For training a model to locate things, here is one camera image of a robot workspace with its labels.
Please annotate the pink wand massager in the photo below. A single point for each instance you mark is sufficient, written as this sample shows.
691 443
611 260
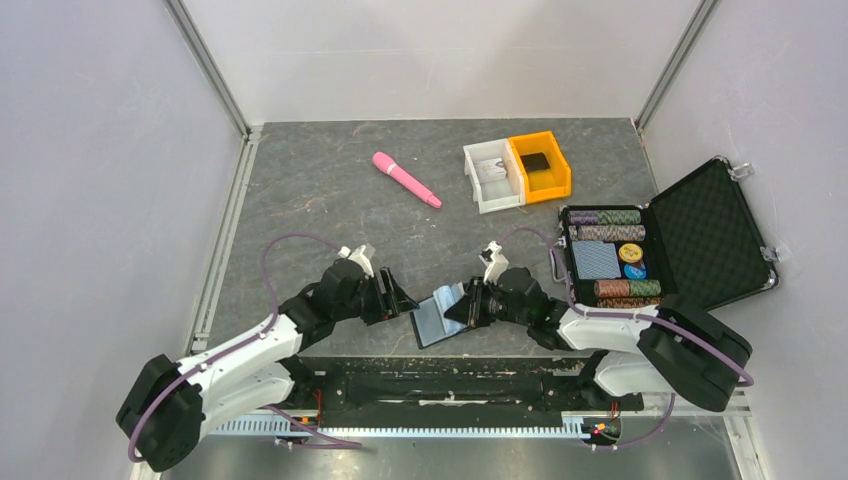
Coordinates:
388 166

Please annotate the orange plastic bin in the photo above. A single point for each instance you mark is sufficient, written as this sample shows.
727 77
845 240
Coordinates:
546 173

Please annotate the top poker chip row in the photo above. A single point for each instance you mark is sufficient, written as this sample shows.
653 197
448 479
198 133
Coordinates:
604 217

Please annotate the blue dealer chip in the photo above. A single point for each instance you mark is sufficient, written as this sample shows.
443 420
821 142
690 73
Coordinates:
635 271

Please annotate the yellow dealer chip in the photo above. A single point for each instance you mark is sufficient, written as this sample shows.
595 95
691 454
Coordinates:
630 253

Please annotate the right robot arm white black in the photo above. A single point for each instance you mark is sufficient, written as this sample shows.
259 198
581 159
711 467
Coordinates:
673 347

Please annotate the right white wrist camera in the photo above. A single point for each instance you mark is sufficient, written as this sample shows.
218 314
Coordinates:
494 261

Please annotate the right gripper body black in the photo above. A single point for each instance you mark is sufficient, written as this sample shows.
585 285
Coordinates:
487 303

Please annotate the white plastic bin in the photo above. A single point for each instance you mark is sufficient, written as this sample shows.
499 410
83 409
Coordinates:
500 195

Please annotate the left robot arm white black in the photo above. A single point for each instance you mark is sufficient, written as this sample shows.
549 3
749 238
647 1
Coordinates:
172 405

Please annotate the poker chip row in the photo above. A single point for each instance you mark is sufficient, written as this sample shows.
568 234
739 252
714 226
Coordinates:
608 233
624 288
604 217

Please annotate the card in white bin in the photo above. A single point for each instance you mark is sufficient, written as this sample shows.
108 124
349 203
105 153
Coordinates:
490 170

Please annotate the black leather card holder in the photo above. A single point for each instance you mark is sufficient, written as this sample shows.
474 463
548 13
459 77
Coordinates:
429 320

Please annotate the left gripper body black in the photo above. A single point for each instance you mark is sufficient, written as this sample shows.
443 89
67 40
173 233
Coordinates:
371 301

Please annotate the white cable duct strip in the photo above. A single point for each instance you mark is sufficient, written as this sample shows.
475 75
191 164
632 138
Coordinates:
268 425

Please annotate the blue playing card deck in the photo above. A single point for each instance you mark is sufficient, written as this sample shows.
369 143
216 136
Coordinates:
596 260

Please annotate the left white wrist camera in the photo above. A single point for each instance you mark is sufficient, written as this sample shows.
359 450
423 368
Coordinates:
360 255

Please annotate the lower poker chip row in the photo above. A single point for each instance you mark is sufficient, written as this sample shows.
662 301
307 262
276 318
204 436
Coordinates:
624 288

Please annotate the black object in orange bin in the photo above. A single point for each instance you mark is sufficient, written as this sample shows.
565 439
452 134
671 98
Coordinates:
535 162

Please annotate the black poker chip case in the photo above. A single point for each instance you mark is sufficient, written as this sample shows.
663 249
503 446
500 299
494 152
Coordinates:
702 242

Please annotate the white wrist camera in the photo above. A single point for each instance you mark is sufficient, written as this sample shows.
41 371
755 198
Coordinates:
360 255
494 261

